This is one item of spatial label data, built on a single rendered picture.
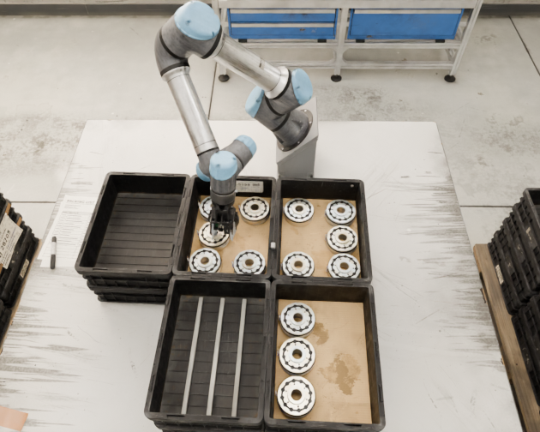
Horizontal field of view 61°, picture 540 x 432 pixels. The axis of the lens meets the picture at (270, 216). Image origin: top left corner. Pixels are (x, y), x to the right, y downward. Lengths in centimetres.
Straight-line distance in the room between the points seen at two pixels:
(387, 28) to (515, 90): 106
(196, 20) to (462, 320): 125
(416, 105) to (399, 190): 158
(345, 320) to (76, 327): 88
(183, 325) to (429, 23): 262
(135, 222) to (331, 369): 83
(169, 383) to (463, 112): 272
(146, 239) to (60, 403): 56
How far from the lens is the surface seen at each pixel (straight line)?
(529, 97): 379
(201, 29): 139
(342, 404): 135
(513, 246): 233
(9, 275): 245
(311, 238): 156
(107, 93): 360
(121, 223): 168
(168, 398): 138
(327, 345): 139
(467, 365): 162
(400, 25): 337
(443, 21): 343
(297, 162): 181
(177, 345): 142
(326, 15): 326
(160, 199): 171
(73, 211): 195
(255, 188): 162
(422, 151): 208
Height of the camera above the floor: 213
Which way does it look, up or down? 54 degrees down
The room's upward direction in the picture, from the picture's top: 1 degrees counter-clockwise
